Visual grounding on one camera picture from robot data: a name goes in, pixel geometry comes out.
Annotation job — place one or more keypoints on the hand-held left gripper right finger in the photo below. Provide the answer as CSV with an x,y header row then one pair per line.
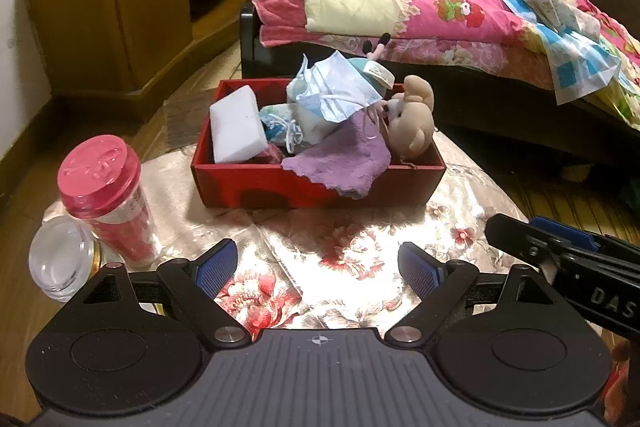
x,y
417,269

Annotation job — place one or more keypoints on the dark wooden bed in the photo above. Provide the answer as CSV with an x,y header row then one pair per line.
x,y
500,127

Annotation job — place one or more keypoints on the floral satin tablecloth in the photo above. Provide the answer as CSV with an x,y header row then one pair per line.
x,y
325,247

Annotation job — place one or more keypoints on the mint green towel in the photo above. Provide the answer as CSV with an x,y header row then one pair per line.
x,y
320,127

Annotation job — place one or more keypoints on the clear glass jar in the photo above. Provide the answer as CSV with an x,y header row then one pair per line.
x,y
60,257

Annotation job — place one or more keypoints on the purple towel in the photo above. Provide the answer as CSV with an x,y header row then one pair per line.
x,y
345,157

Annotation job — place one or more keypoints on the blue face mask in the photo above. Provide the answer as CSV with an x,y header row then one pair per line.
x,y
320,82
280,127

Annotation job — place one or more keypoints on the white sponge block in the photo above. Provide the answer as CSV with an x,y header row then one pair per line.
x,y
235,127

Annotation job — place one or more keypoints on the pink knitted cloth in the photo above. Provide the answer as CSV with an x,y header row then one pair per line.
x,y
272,154

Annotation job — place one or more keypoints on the red cardboard box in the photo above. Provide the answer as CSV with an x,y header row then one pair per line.
x,y
240,192

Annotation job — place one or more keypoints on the colourful floral quilt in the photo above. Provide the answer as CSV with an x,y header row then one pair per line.
x,y
615,52

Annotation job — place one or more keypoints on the pink cartoon quilt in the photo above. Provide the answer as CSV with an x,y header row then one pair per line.
x,y
400,7

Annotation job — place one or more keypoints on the pink lidded tumbler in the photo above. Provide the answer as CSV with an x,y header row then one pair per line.
x,y
100,177

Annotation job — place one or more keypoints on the person's right hand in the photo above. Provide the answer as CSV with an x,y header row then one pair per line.
x,y
627,357

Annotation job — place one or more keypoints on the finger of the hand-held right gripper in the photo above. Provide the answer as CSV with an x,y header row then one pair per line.
x,y
510,234
565,232

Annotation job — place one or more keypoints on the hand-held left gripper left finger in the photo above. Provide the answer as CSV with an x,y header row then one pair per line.
x,y
217,267

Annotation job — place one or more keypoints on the wooden desk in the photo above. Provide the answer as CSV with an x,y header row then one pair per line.
x,y
100,7

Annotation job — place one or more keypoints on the beige plush toy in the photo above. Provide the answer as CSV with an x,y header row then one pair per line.
x,y
412,122

